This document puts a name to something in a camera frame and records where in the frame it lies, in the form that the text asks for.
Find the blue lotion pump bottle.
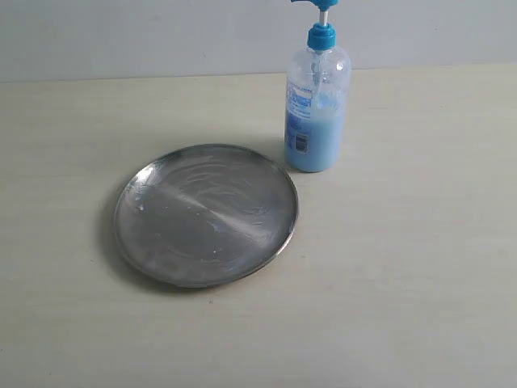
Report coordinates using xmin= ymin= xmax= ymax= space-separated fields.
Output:
xmin=284 ymin=0 xmax=352 ymax=173

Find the round steel plate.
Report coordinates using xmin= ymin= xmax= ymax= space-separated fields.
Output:
xmin=112 ymin=144 xmax=299 ymax=289

